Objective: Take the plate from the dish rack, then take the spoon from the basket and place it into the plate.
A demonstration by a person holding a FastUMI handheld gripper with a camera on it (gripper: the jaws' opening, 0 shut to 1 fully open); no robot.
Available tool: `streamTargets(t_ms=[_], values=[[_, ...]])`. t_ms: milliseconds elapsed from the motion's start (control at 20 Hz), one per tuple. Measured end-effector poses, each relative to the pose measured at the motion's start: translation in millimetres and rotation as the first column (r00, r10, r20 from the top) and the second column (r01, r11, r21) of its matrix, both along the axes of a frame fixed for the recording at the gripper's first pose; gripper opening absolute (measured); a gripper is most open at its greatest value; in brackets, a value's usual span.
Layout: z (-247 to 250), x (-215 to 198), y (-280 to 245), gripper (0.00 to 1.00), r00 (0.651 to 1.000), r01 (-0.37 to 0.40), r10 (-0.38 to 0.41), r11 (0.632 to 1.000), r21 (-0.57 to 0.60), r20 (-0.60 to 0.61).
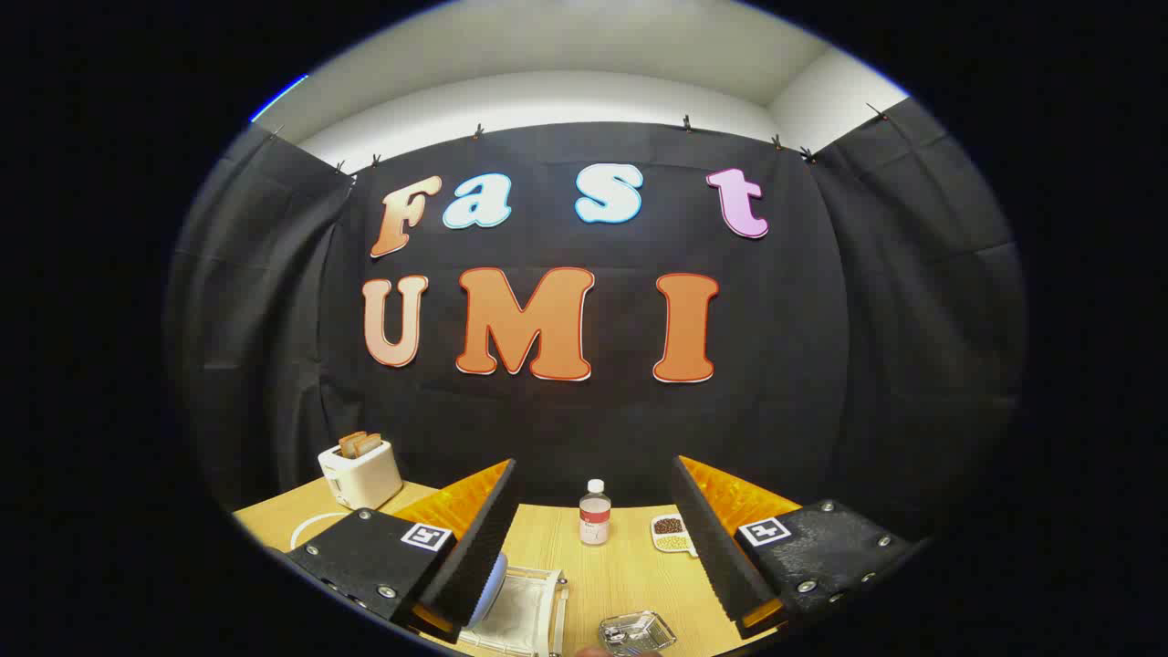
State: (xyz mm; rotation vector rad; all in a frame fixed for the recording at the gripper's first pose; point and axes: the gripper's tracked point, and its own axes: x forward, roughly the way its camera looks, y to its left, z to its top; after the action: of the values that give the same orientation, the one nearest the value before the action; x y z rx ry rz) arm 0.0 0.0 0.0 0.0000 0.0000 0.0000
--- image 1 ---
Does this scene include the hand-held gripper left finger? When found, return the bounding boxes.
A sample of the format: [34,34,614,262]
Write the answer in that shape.
[286,459,523,644]

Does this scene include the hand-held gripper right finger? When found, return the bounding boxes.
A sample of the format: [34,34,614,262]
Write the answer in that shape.
[671,454,918,640]

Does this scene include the light blue plate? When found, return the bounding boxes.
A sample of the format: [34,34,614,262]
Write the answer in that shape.
[474,552,508,627]

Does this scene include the white dish rack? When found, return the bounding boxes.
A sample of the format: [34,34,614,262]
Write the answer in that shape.
[290,511,571,657]

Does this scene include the metal wire basket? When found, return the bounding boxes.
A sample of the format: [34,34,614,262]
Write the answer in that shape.
[599,610,677,656]

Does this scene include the white divided snack dish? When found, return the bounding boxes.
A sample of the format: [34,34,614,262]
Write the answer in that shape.
[650,513,699,558]

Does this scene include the clear water bottle red label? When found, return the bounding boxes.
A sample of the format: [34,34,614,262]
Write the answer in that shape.
[579,479,612,547]

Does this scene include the white toaster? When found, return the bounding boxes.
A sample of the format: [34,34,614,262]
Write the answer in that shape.
[318,438,404,510]

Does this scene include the black backdrop cloth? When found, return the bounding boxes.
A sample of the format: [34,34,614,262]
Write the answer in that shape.
[164,114,1030,516]

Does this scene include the row of black cloth clips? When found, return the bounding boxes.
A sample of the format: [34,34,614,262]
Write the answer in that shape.
[265,102,891,176]

